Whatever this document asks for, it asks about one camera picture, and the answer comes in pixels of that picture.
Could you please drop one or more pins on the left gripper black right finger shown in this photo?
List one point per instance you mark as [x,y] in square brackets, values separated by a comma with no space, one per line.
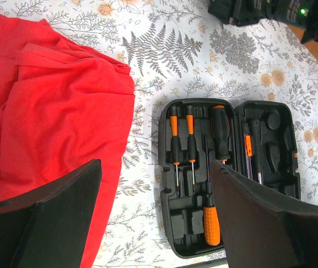
[253,221]

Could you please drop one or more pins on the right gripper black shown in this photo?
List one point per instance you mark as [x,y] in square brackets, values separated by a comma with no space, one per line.
[241,12]

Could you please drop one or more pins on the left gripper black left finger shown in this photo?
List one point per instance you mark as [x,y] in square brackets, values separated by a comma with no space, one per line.
[57,232]

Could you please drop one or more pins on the black plastic tool case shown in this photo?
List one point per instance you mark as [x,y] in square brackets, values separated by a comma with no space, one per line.
[183,216]

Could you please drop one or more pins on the small orange precision screwdriver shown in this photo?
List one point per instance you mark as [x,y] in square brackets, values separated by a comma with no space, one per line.
[248,152]

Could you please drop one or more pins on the black orange screwdriver large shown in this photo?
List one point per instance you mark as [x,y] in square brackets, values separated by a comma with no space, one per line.
[220,132]

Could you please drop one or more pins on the thin black precision screwdriver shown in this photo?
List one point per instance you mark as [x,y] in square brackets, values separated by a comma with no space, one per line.
[175,143]

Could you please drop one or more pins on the small black orange screwdriver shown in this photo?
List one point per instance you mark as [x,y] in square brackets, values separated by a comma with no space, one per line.
[191,141]

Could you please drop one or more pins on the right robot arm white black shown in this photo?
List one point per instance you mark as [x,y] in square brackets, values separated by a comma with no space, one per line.
[298,13]

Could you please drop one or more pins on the red cloth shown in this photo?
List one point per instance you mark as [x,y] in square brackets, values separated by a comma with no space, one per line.
[61,106]

